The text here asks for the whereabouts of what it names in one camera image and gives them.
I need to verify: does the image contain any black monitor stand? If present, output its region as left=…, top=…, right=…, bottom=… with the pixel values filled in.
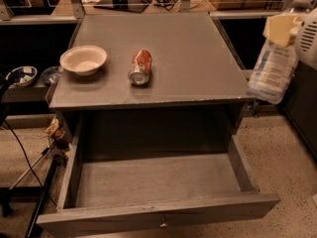
left=93, top=0, right=150, bottom=13

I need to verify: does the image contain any black floor cable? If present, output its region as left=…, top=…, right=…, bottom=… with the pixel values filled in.
left=3, top=119, right=57, bottom=206

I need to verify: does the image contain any open grey top drawer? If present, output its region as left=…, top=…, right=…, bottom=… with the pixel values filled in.
left=38, top=114, right=280, bottom=238

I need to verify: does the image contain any dark blue small bowl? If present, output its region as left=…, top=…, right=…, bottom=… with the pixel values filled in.
left=41, top=66, right=61, bottom=85

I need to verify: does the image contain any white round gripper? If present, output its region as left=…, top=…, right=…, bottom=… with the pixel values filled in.
left=264, top=8, right=317, bottom=70

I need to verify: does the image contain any small bowl with items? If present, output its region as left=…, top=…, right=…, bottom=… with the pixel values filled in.
left=6, top=65, right=38, bottom=87

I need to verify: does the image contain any clear blue-labelled plastic bottle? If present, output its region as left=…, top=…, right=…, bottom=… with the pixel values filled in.
left=246, top=0, right=313, bottom=104

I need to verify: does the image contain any black tripod stand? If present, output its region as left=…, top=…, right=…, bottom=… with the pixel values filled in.
left=0, top=146, right=57, bottom=238

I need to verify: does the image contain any red soda can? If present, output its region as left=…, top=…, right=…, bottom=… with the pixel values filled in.
left=128, top=50, right=152, bottom=85

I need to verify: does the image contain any crumpled snack wrapper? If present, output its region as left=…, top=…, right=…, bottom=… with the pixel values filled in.
left=45, top=118, right=69, bottom=149

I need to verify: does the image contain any grey drawer cabinet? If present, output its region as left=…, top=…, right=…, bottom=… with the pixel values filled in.
left=50, top=13, right=250, bottom=159

